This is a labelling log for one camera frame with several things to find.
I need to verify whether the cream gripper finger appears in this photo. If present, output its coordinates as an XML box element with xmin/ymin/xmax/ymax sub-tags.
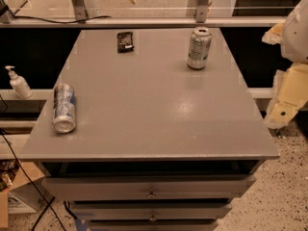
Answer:
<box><xmin>264</xmin><ymin>64</ymin><xmax>308</xmax><ymax>129</ymax></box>

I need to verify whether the green 7up can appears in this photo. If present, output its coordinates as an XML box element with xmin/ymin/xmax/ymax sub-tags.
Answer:
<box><xmin>187</xmin><ymin>27</ymin><xmax>212</xmax><ymax>70</ymax></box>

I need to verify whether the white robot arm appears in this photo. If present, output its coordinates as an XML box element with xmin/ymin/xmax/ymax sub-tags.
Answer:
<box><xmin>262</xmin><ymin>0</ymin><xmax>308</xmax><ymax>129</ymax></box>

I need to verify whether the blue silver lying can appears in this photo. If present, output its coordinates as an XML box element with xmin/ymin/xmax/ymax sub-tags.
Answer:
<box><xmin>52</xmin><ymin>84</ymin><xmax>76</xmax><ymax>134</ymax></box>

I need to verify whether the top grey drawer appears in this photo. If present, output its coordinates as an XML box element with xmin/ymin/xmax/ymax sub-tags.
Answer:
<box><xmin>42</xmin><ymin>175</ymin><xmax>256</xmax><ymax>201</ymax></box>

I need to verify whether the grey drawer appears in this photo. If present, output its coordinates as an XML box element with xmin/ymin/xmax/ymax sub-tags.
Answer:
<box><xmin>71</xmin><ymin>202</ymin><xmax>231</xmax><ymax>220</ymax></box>
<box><xmin>89</xmin><ymin>220</ymin><xmax>218</xmax><ymax>231</ymax></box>
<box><xmin>42</xmin><ymin>175</ymin><xmax>256</xmax><ymax>201</ymax></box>

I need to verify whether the grey drawer cabinet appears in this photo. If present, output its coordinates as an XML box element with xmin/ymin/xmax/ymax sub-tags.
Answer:
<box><xmin>18</xmin><ymin>27</ymin><xmax>281</xmax><ymax>231</ymax></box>

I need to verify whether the black snack packet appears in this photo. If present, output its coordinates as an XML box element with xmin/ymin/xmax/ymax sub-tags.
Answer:
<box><xmin>117</xmin><ymin>32</ymin><xmax>134</xmax><ymax>53</ymax></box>

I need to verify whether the bottom grey drawer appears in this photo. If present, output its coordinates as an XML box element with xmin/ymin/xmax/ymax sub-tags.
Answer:
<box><xmin>89</xmin><ymin>220</ymin><xmax>218</xmax><ymax>231</ymax></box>

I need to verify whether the middle grey drawer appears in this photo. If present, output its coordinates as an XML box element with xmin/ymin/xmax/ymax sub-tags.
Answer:
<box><xmin>71</xmin><ymin>202</ymin><xmax>231</xmax><ymax>220</ymax></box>

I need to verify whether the white pump bottle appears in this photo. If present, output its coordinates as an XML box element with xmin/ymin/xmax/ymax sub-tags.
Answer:
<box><xmin>5</xmin><ymin>65</ymin><xmax>33</xmax><ymax>99</ymax></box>

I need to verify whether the cardboard box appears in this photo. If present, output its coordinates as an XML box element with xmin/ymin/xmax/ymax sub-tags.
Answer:
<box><xmin>0</xmin><ymin>162</ymin><xmax>52</xmax><ymax>228</ymax></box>

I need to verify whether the right metal bracket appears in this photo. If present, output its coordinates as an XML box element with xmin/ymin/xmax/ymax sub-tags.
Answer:
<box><xmin>195</xmin><ymin>0</ymin><xmax>209</xmax><ymax>23</ymax></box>

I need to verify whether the metal bracket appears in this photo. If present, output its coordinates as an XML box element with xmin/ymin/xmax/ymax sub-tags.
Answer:
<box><xmin>71</xmin><ymin>0</ymin><xmax>88</xmax><ymax>20</ymax></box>
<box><xmin>195</xmin><ymin>0</ymin><xmax>209</xmax><ymax>23</ymax></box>

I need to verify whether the left metal bracket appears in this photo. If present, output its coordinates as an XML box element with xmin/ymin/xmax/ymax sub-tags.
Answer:
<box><xmin>71</xmin><ymin>0</ymin><xmax>88</xmax><ymax>20</ymax></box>

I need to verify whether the black cable on ledge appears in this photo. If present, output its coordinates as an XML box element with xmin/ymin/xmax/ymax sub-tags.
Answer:
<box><xmin>13</xmin><ymin>14</ymin><xmax>112</xmax><ymax>25</ymax></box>

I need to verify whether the black floor cable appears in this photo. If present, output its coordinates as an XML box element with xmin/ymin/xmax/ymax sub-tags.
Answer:
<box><xmin>0</xmin><ymin>128</ymin><xmax>68</xmax><ymax>231</ymax></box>

